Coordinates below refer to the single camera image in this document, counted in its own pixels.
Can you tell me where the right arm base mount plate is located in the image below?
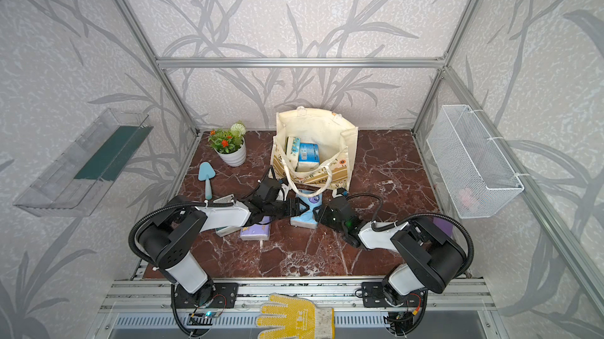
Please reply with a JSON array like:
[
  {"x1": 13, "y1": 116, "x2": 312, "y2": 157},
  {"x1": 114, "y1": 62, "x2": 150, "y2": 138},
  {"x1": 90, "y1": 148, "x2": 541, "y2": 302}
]
[{"x1": 354, "y1": 282, "x2": 426, "y2": 310}]

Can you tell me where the purple tissue pack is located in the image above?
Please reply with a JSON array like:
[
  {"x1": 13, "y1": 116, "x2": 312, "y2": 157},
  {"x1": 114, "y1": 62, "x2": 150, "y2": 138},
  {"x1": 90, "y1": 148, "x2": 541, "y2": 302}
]
[{"x1": 240, "y1": 216, "x2": 271, "y2": 241}]

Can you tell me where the cream floral canvas tote bag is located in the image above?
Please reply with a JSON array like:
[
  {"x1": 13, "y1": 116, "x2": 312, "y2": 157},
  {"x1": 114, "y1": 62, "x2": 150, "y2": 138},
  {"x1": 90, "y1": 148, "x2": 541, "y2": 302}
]
[{"x1": 271, "y1": 106, "x2": 359, "y2": 198}]

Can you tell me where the potted plant white pot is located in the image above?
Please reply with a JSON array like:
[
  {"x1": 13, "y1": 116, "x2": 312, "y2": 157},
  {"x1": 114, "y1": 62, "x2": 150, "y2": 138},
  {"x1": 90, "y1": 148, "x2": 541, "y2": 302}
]
[{"x1": 208, "y1": 121, "x2": 247, "y2": 167}]

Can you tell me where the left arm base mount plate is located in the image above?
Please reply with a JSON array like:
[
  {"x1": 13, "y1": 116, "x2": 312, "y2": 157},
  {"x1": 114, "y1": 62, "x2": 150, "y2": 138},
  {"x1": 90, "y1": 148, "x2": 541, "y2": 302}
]
[{"x1": 171, "y1": 282, "x2": 239, "y2": 309}]

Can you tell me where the yellow knit work glove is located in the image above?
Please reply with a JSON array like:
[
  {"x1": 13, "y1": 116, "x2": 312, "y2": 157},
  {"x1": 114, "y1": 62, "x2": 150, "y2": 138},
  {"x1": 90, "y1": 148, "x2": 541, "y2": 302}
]
[{"x1": 256, "y1": 293, "x2": 335, "y2": 339}]

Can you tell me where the white wire mesh basket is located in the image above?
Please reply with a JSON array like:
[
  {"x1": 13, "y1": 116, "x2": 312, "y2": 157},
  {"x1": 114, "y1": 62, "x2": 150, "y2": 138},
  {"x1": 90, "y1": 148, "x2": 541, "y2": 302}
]
[{"x1": 427, "y1": 105, "x2": 524, "y2": 219}]

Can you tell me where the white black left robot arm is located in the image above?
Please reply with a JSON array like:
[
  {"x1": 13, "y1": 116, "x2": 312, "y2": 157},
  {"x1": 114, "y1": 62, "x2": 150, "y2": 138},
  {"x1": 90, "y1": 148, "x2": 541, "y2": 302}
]
[{"x1": 128, "y1": 178, "x2": 309, "y2": 295}]

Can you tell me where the teal small shovel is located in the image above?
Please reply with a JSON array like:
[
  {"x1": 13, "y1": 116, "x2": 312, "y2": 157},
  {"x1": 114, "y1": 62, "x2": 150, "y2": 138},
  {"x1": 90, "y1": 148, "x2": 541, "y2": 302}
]
[{"x1": 198, "y1": 162, "x2": 215, "y2": 201}]

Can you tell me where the clear acrylic wall shelf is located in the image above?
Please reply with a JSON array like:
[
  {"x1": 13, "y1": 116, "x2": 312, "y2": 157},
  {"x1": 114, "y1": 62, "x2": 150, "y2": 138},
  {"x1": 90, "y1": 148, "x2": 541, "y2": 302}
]
[{"x1": 14, "y1": 109, "x2": 154, "y2": 217}]

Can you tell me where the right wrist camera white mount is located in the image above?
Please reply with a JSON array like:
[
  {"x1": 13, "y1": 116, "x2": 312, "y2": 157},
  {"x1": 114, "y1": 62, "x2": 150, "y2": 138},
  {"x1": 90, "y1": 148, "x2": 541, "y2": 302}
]
[{"x1": 332, "y1": 187, "x2": 349, "y2": 198}]

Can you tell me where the purple pink small shovel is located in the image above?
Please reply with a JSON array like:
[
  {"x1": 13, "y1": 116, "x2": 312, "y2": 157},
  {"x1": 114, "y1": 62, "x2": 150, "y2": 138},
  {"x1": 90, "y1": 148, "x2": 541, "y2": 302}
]
[{"x1": 433, "y1": 217, "x2": 454, "y2": 238}]

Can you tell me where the light blue cartoon tissue pack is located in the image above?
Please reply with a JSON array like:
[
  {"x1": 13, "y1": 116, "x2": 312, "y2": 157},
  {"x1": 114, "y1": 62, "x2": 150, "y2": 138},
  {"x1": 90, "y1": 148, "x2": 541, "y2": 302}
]
[{"x1": 289, "y1": 194, "x2": 322, "y2": 230}]

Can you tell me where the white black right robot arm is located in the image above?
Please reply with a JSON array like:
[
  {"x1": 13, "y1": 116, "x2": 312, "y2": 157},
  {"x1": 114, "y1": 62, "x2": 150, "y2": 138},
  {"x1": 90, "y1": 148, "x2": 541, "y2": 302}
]
[{"x1": 313, "y1": 189, "x2": 475, "y2": 301}]

